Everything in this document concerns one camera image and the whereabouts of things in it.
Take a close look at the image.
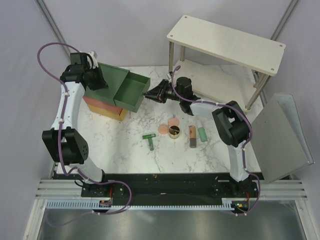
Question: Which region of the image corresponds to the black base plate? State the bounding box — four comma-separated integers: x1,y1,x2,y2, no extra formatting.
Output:
81,173,258,205

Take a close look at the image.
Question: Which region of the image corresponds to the green top drawer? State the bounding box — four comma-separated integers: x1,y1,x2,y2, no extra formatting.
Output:
113,71,151,113

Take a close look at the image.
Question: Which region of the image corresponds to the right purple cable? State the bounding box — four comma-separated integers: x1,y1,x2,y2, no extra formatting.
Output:
170,65,262,217

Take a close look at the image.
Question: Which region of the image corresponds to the mint green tube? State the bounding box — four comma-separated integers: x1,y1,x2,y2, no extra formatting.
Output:
197,127,208,143

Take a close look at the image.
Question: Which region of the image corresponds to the white two-tier shelf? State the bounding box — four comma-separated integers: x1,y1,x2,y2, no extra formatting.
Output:
166,15,286,112

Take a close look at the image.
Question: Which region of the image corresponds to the orange powder puff front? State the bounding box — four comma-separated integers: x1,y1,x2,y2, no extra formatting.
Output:
157,124,169,135

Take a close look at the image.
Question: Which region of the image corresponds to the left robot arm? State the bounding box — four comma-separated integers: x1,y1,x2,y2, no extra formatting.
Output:
42,51,110,197

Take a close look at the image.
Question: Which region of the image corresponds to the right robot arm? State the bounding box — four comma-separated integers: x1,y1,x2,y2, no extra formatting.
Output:
144,77,252,197

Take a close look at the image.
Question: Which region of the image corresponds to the orange powder puff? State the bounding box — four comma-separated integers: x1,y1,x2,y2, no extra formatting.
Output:
168,117,180,127
157,124,169,135

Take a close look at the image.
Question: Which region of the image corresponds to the white cable duct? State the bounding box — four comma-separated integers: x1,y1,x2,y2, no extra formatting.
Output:
46,199,249,211

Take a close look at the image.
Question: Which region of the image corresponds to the grey metal box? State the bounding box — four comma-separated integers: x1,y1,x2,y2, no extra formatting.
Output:
250,93,315,183

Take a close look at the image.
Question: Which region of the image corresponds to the green lip balm horizontal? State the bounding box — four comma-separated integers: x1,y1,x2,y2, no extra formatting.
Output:
142,133,156,140

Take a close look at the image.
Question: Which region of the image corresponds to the orange powder puff back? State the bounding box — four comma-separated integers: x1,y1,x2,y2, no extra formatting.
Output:
168,117,180,127

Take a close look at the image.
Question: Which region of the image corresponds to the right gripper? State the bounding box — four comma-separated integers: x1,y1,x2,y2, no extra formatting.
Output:
144,79,183,104

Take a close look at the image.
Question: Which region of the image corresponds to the aluminium rail frame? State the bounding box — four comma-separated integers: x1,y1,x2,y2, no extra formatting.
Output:
35,179,308,201

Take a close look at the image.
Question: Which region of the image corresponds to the three-colour drawer cabinet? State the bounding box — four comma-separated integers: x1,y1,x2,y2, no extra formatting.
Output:
83,63,129,121

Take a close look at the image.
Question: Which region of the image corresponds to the gold round jar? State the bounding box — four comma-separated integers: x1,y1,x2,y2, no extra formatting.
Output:
168,125,180,139

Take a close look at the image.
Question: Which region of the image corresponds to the green lip balm vertical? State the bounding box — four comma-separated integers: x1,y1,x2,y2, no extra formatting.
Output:
148,138,154,151

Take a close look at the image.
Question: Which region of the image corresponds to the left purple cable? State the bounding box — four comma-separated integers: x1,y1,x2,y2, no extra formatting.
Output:
36,42,133,216

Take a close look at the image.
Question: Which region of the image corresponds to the purple cable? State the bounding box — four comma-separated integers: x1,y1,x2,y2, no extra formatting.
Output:
36,42,133,216
170,65,262,217

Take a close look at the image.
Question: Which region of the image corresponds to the yellow bottom drawer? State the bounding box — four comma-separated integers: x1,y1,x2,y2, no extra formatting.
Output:
119,108,129,122

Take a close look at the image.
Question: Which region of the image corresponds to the brown foundation bottle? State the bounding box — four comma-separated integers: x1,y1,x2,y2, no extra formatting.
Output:
189,125,197,149

